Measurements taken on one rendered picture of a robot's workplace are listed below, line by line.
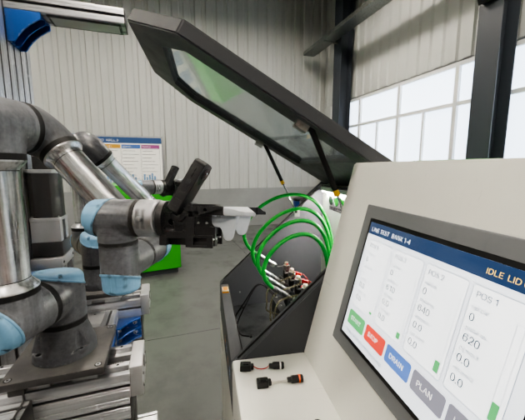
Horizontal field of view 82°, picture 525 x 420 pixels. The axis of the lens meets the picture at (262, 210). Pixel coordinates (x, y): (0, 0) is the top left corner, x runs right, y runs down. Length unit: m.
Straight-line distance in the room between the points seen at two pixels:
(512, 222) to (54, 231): 1.15
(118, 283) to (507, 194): 0.67
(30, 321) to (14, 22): 0.83
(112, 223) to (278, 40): 8.32
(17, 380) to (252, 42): 8.11
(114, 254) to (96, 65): 7.47
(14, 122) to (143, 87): 7.06
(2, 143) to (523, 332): 0.89
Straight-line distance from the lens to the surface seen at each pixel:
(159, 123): 7.67
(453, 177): 0.61
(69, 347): 0.98
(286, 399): 0.86
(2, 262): 0.82
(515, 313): 0.50
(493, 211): 0.54
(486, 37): 5.17
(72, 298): 0.94
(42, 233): 1.18
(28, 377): 0.99
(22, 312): 0.84
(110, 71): 7.97
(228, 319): 1.25
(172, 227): 0.61
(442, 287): 0.58
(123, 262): 0.66
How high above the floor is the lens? 1.54
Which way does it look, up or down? 8 degrees down
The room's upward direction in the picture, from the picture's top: straight up
